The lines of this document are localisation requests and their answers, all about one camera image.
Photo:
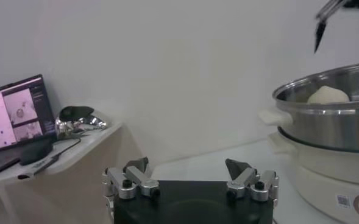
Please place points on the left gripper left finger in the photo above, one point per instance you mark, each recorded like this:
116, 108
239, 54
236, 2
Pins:
136, 179

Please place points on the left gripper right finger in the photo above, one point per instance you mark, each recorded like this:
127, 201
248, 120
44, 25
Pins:
246, 179

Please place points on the white steamed baozi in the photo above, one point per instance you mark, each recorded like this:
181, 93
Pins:
328, 95

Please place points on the stainless steel steamer basket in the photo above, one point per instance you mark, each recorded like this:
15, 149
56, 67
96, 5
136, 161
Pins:
325, 131

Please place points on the white side table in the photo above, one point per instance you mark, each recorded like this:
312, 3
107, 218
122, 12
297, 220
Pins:
81, 155

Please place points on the cream electric cooking pot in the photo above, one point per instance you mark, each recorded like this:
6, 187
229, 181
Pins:
319, 176

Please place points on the chrome headset with black visor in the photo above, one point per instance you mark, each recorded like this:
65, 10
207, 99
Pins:
75, 114

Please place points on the black usb adapter stick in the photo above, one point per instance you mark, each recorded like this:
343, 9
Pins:
45, 165

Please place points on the black computer mouse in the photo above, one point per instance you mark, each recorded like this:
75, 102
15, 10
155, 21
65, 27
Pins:
36, 152

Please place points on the dark laptop with pink screen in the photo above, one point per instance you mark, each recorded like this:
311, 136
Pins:
14, 115

